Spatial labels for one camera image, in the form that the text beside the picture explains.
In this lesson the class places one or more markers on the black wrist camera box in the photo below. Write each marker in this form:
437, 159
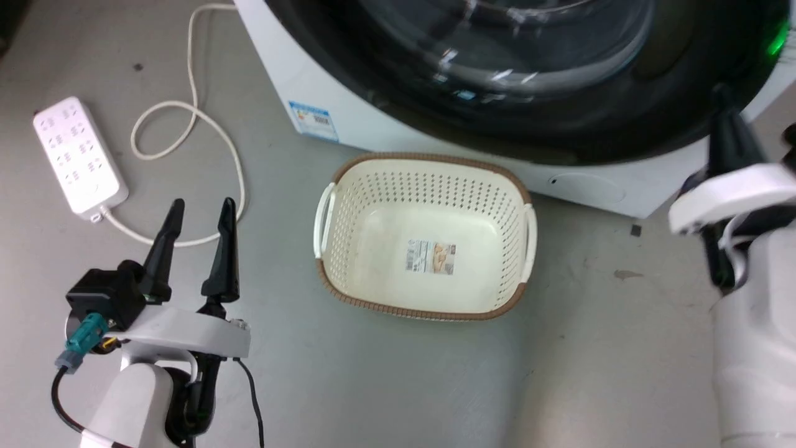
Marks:
102, 295

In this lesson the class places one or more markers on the blue white energy label sticker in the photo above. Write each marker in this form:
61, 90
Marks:
314, 119

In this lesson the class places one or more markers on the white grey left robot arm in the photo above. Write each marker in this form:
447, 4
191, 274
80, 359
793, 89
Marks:
130, 398

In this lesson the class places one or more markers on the white washing machine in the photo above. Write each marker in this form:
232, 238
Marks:
311, 81

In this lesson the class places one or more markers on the printed product label sticker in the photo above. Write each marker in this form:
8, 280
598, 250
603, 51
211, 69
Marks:
430, 257

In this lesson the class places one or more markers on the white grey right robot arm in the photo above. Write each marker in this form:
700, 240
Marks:
758, 348

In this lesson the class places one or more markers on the cream perforated laundry basket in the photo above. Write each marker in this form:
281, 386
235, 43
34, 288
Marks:
385, 261

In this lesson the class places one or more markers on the white power strip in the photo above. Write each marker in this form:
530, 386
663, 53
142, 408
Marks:
78, 155

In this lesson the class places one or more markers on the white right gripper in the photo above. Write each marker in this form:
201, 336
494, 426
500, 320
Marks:
734, 193

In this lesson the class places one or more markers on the black round glass washer door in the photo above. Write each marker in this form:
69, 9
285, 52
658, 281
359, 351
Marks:
559, 124

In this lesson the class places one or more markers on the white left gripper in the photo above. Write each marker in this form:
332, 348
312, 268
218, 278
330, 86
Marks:
186, 330

